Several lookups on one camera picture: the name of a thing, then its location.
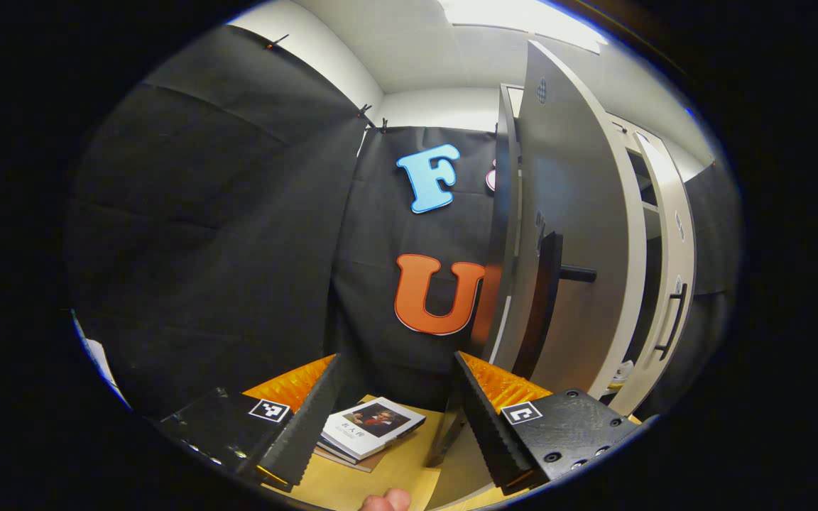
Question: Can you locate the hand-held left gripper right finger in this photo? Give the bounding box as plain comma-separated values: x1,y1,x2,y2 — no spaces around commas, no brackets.
452,351,643,496

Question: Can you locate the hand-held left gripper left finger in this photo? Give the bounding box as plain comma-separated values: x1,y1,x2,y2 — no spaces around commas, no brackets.
157,353,346,492

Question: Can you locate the white shoe cabinet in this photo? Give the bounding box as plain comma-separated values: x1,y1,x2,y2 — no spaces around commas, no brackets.
469,84,665,398

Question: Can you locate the white cabinet door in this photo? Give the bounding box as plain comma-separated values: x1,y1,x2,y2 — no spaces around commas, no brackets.
423,39,649,508
629,128,697,417

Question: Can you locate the white portrait book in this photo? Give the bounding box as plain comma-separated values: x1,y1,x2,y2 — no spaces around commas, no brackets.
320,399,426,461

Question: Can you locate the brown book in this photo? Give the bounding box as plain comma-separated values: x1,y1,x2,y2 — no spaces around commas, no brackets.
315,440,399,473

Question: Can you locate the black backdrop cloth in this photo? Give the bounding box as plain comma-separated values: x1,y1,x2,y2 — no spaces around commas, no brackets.
65,25,381,419
686,160,740,412
327,126,516,412

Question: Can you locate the ceiling light panel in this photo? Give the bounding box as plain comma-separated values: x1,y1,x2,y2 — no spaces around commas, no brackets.
441,0,609,54

